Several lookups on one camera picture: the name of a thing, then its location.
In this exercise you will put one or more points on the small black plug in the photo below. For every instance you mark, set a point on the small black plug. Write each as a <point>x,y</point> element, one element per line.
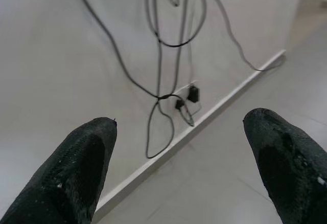
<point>179,103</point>

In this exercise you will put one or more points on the black power adapter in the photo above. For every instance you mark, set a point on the black power adapter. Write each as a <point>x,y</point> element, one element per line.
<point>194,94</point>

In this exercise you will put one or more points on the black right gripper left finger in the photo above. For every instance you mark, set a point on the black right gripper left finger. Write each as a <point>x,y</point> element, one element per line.
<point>64,178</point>

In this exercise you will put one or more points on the white wall socket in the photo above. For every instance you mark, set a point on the white wall socket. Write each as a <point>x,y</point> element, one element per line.
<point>184,88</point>

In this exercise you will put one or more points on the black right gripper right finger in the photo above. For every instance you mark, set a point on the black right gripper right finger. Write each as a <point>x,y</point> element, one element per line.
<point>293,173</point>

